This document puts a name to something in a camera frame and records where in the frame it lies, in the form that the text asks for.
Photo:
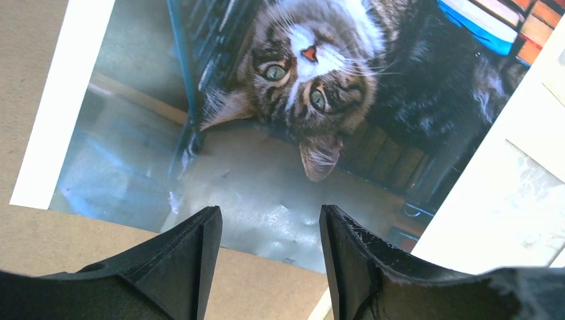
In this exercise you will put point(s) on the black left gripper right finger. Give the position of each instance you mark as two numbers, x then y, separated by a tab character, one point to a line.
369	278

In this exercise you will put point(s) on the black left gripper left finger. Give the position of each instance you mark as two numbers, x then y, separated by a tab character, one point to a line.
166	277

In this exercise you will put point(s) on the white mat board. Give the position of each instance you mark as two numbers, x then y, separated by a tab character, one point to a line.
507	208

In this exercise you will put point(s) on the cat and books photo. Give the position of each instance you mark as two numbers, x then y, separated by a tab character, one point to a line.
272	109

